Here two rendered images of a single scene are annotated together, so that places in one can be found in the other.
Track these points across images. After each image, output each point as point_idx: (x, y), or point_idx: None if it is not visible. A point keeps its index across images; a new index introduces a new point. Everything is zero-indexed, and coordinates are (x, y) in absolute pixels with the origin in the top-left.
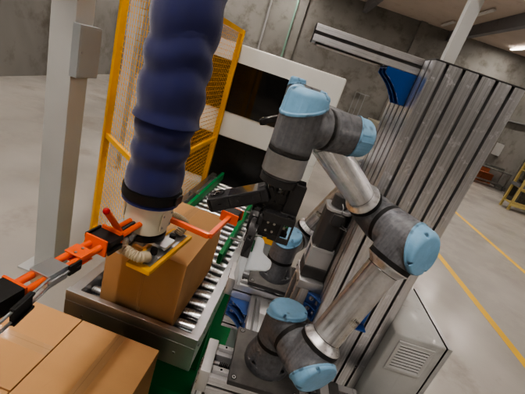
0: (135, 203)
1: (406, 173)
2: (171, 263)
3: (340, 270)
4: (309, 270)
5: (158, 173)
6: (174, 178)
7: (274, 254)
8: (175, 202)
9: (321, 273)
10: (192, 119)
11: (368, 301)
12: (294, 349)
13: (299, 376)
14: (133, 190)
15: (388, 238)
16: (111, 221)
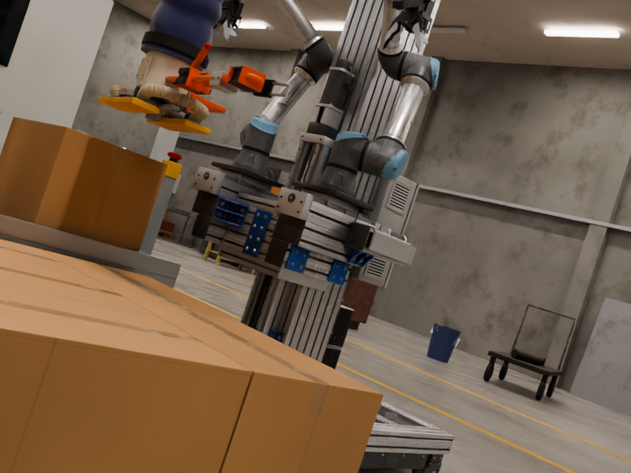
0: (185, 56)
1: None
2: (148, 162)
3: (360, 118)
4: (327, 129)
5: (209, 25)
6: (212, 35)
7: (258, 142)
8: (207, 63)
9: (334, 132)
10: None
11: (416, 107)
12: (383, 147)
13: (396, 159)
14: (186, 40)
15: (418, 66)
16: (201, 61)
